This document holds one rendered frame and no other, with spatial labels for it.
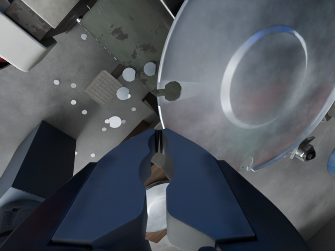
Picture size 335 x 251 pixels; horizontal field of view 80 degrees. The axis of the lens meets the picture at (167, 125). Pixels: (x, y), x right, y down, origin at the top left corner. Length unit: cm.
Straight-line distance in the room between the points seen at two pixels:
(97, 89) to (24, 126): 42
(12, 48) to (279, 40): 35
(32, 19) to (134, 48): 14
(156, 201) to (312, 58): 77
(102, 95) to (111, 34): 54
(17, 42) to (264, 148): 39
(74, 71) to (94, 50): 13
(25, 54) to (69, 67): 64
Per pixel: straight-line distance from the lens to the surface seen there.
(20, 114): 110
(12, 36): 37
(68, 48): 99
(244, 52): 25
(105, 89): 85
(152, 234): 113
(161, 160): 26
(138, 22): 34
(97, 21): 33
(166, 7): 29
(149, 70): 35
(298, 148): 40
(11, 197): 74
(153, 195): 91
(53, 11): 34
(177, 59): 22
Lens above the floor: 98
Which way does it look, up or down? 57 degrees down
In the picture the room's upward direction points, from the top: 142 degrees clockwise
